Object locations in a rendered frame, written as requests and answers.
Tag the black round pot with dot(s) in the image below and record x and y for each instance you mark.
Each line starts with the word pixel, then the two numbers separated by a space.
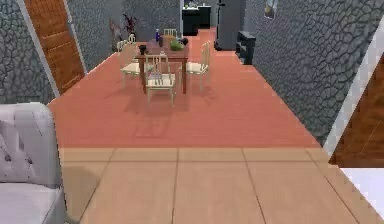
pixel 184 41

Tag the framed wall picture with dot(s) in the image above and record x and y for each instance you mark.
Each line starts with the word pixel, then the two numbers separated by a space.
pixel 270 8

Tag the dark red house plant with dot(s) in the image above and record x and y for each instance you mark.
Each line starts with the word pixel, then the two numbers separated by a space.
pixel 130 24

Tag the black cup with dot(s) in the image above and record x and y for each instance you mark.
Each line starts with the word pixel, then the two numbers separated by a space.
pixel 142 49

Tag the brown wooden dining table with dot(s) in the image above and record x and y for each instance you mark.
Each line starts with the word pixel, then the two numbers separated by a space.
pixel 165 56

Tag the black low shelf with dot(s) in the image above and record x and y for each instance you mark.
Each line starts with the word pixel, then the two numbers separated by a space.
pixel 246 46

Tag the blue bottle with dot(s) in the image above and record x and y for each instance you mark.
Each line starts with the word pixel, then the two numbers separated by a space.
pixel 157 35

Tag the cream wooden dining chair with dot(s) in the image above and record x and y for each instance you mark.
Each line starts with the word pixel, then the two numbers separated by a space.
pixel 170 32
pixel 199 66
pixel 128 65
pixel 160 81

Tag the grey fridge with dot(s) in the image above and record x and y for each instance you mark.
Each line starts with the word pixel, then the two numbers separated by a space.
pixel 230 23

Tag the grey tufted sofa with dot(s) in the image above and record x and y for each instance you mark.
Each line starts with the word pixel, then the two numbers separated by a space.
pixel 26 160

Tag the green bowl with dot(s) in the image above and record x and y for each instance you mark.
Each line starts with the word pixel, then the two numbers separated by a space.
pixel 176 45

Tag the black kitchen cupboard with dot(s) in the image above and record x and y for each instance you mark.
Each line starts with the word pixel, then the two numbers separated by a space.
pixel 196 18

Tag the brown wooden room door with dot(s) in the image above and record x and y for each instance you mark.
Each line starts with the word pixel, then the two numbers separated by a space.
pixel 55 43
pixel 363 133

